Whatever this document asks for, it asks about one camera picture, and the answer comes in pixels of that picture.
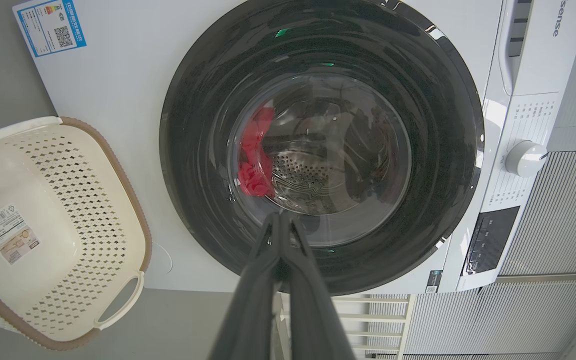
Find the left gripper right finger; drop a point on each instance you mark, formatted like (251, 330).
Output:
(313, 310)

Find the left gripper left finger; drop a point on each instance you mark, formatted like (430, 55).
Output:
(248, 310)

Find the red shirt white collar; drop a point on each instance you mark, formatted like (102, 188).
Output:
(255, 150)

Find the black round glass washer door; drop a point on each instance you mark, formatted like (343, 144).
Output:
(418, 175)

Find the steel washer drum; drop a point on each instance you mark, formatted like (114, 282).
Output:
(318, 165)

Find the white washing machine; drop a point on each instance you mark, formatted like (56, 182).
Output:
(118, 150)

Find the cream perforated laundry basket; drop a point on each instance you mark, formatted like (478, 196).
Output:
(43, 200)

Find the white printed label sticker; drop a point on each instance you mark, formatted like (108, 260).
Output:
(10, 235)

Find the white slatted rack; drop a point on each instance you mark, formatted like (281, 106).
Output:
(368, 325)

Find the round white filter cover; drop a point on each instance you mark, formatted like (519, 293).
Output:
(160, 260)

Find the small dark QR sticker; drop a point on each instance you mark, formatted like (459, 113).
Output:
(433, 282)

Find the black display panel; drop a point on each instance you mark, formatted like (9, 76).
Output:
(490, 240)

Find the white control knob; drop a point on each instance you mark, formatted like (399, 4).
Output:
(525, 159)

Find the white detergent drawer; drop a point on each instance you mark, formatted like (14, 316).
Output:
(543, 50)

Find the blue energy label sticker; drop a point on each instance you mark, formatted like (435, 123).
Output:
(48, 25)

